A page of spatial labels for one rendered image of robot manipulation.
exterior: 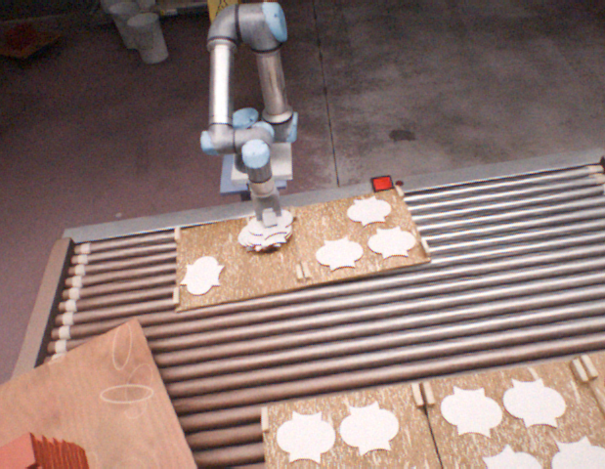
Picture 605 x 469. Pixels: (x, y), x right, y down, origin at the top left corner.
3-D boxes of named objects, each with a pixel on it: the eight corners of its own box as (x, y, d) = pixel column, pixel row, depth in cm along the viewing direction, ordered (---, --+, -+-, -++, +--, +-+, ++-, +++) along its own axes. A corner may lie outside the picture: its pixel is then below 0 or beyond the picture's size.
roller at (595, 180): (78, 260, 173) (72, 252, 169) (601, 180, 175) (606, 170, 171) (75, 271, 169) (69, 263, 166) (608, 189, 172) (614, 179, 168)
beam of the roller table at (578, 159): (71, 238, 183) (64, 228, 179) (595, 158, 186) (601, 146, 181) (66, 255, 178) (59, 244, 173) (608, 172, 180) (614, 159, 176)
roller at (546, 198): (75, 271, 169) (69, 263, 166) (608, 189, 172) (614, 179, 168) (72, 282, 166) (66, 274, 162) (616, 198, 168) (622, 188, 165)
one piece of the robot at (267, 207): (249, 201, 139) (258, 237, 151) (279, 195, 140) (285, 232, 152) (244, 176, 147) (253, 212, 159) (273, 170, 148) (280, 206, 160)
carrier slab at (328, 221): (289, 211, 173) (288, 208, 172) (398, 191, 175) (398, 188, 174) (306, 287, 150) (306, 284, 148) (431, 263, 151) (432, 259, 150)
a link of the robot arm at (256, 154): (269, 136, 138) (266, 154, 132) (274, 165, 146) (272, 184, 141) (242, 137, 139) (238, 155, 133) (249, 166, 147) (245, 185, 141)
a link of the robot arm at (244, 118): (236, 135, 195) (229, 106, 185) (268, 133, 194) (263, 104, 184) (231, 152, 187) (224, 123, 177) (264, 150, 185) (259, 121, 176)
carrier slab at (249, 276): (178, 233, 171) (176, 230, 170) (288, 212, 173) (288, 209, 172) (176, 314, 148) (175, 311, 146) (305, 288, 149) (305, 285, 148)
